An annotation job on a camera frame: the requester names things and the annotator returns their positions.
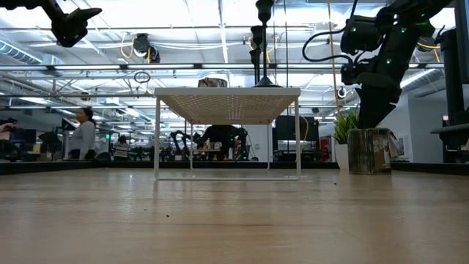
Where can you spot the glass jar candle brown label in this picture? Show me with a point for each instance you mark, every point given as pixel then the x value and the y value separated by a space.
pixel 212 83
pixel 368 152

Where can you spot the green plant in white pot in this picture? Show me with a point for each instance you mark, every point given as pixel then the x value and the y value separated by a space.
pixel 342 128

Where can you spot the black monitor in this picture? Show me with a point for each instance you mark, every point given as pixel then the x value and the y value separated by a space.
pixel 293 128

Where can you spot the black background robot station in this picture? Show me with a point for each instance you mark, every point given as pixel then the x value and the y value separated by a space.
pixel 220 133

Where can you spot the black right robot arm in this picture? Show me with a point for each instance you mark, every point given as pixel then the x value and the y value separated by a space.
pixel 399 40

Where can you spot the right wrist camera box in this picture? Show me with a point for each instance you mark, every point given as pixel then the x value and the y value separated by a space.
pixel 351 75

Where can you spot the white perforated metal shelf riser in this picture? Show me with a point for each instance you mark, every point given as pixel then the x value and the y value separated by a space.
pixel 227 106

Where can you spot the person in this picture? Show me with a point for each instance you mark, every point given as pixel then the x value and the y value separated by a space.
pixel 84 139
pixel 121 148

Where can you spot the small round ceiling reel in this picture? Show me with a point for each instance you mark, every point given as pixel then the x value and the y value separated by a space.
pixel 341 92

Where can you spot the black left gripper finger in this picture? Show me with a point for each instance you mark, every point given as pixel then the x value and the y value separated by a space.
pixel 84 14

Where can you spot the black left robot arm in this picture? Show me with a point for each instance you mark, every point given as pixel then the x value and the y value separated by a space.
pixel 55 11

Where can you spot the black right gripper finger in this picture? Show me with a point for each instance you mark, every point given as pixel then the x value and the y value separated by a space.
pixel 373 110

